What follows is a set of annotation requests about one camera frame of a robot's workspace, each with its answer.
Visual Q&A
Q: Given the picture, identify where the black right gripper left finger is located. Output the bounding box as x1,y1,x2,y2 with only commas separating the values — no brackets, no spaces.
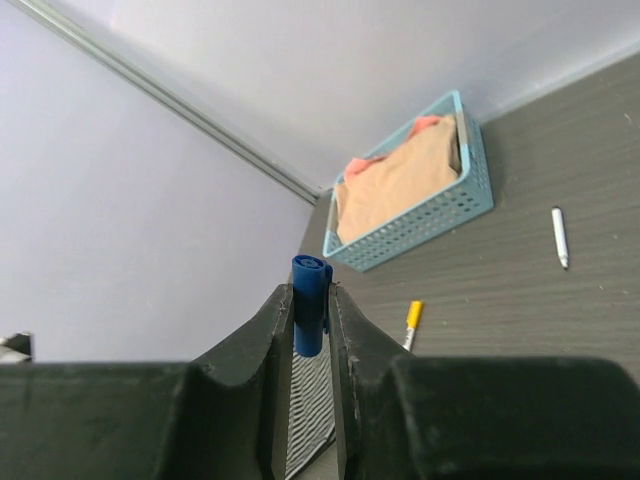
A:
159,284,294,479

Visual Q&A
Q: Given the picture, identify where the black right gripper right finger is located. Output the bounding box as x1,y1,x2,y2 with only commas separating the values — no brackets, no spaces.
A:
328,285,411,479

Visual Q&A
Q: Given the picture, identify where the white pen yellow end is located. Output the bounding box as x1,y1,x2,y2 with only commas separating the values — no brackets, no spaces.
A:
403,301,424,352

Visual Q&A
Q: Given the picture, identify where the dark blue pen cap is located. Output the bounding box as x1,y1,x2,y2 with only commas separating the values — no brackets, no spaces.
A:
292,255,333,358

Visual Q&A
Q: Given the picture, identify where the white pen black tip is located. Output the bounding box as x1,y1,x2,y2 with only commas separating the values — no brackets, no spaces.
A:
551,206,570,271

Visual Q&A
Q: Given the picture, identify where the black white striped cloth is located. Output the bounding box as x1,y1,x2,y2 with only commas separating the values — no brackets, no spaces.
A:
285,336,335,479

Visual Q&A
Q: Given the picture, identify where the peach folded cloth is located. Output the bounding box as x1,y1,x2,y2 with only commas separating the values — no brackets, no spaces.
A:
335,115,462,244

